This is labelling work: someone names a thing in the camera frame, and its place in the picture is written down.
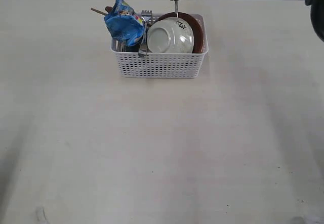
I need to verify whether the silver fork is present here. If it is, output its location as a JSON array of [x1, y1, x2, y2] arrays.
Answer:
[[138, 10, 153, 58]]

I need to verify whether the white floral ceramic bowl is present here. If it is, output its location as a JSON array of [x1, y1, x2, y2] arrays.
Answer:
[[147, 17, 194, 54]]

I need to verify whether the brown wooden plate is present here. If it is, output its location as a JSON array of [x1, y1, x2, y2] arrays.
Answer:
[[157, 13, 204, 54]]

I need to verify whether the blue chips bag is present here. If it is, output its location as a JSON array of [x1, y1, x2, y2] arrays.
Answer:
[[104, 0, 145, 47]]

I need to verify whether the silver table knife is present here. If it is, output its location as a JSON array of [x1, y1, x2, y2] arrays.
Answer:
[[174, 0, 179, 17]]

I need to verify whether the brown wooden spoon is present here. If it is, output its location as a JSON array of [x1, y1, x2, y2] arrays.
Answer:
[[105, 6, 113, 13]]

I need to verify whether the white perforated plastic basket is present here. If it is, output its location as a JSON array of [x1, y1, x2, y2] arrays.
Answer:
[[111, 14, 209, 79]]

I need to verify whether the wooden chopstick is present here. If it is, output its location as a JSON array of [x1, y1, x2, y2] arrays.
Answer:
[[90, 8, 107, 16]]

